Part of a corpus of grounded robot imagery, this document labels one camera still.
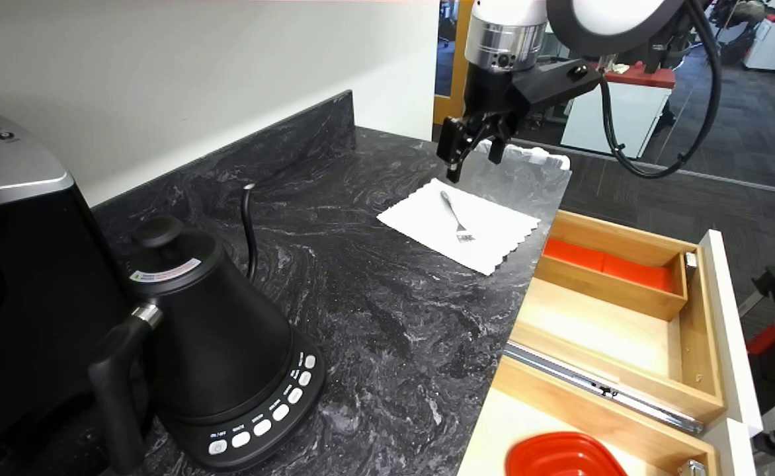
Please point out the wooden drawer with orange liner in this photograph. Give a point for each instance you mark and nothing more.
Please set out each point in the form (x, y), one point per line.
(615, 331)

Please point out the red silicone bowl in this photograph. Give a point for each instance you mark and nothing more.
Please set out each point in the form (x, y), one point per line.
(563, 458)

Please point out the black gooseneck kettle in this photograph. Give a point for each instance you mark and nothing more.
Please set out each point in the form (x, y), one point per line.
(219, 345)

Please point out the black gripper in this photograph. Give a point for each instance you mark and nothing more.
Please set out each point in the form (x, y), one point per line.
(490, 95)

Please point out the metal drawer slide rail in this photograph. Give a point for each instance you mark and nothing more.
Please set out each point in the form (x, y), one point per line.
(598, 384)

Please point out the wooden door frame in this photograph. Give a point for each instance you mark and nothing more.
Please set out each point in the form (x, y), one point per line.
(462, 43)

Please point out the white cabinet with red top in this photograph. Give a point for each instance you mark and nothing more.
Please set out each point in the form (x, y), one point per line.
(642, 119)

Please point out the black kettle base with buttons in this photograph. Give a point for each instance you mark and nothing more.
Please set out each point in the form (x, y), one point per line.
(270, 426)

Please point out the orange drawer liner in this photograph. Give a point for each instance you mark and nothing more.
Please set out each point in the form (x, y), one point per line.
(608, 262)

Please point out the wooden drawer with red bowl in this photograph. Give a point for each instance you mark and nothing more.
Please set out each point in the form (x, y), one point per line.
(527, 413)

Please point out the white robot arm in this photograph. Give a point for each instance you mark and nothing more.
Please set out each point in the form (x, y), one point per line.
(510, 41)

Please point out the white paper napkin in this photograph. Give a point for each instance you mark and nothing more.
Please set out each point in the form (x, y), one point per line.
(414, 216)

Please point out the black silver coffee machine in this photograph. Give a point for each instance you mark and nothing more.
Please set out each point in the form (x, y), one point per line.
(26, 292)

